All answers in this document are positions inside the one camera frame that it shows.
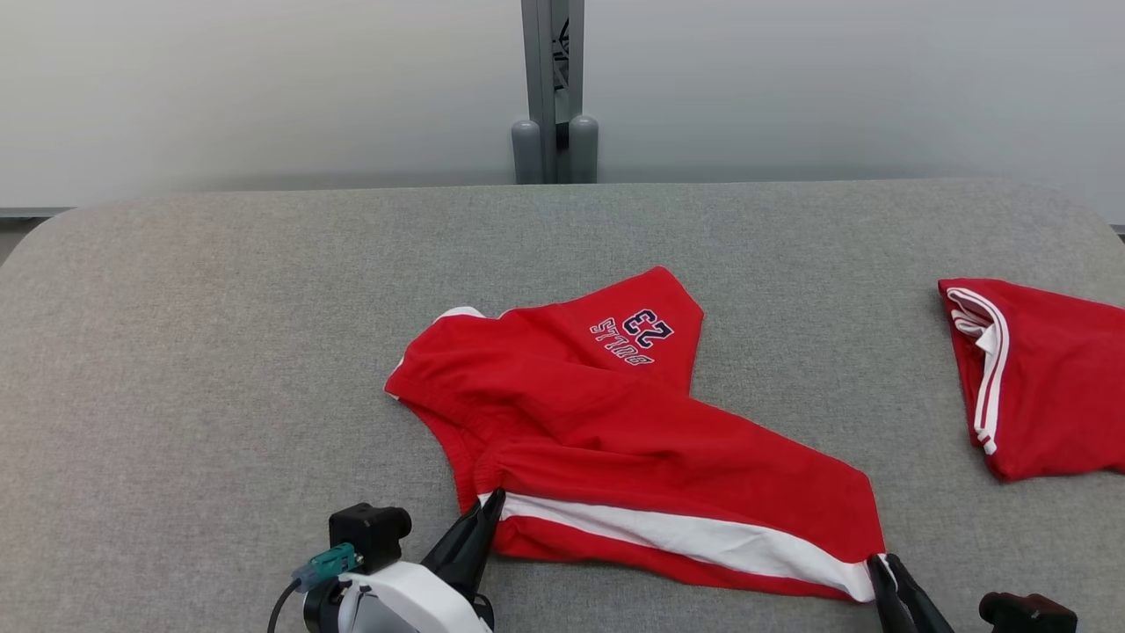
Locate red white-striped shorts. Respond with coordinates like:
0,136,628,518
384,266,887,604

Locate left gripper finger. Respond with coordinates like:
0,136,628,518
420,499,490,578
447,488,508,600

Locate teal left cable connector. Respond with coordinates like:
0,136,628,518
291,542,362,593

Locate grey fabric upholstered surface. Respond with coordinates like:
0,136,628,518
0,179,1125,633

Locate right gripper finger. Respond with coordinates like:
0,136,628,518
867,553,920,633
887,553,955,633

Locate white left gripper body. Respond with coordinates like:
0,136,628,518
302,562,496,633

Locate red basketball jersey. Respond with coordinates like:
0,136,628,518
937,277,1125,483

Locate grey metal frame post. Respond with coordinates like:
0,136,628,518
512,0,600,185

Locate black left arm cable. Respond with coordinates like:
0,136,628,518
267,579,305,633

